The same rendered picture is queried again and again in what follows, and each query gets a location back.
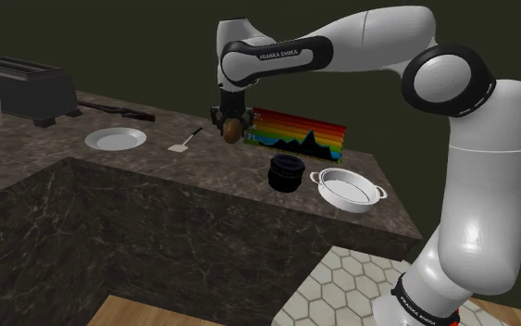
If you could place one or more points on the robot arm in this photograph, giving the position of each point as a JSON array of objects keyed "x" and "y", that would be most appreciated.
[{"x": 485, "y": 180}]

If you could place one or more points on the brown potato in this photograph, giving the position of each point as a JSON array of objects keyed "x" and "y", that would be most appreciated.
[{"x": 232, "y": 130}]

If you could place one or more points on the black tongs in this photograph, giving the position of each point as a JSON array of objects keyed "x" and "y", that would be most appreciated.
[{"x": 120, "y": 110}]

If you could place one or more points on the rainbow striped book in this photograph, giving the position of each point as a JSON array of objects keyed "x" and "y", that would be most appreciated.
[{"x": 305, "y": 131}]

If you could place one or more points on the black toaster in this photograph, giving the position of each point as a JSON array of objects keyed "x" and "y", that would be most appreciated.
[{"x": 30, "y": 92}]

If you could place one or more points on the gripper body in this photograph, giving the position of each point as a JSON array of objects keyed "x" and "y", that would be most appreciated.
[{"x": 231, "y": 104}]

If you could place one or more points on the white plate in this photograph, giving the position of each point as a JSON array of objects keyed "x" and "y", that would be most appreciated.
[{"x": 115, "y": 138}]

